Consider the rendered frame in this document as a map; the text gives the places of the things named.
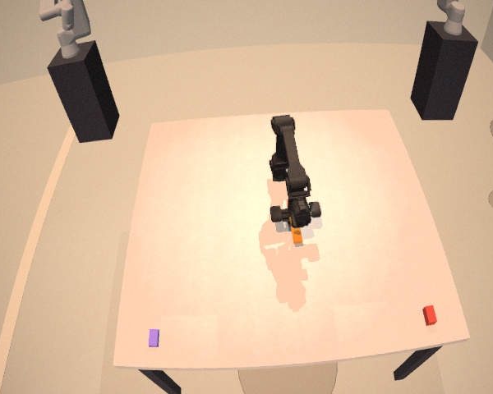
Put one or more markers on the purple rectangular block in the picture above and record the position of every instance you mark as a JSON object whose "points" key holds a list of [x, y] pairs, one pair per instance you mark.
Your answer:
{"points": [[153, 338]]}

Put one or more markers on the red rectangular block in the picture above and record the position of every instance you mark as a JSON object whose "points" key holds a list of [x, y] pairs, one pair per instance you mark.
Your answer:
{"points": [[429, 315]]}

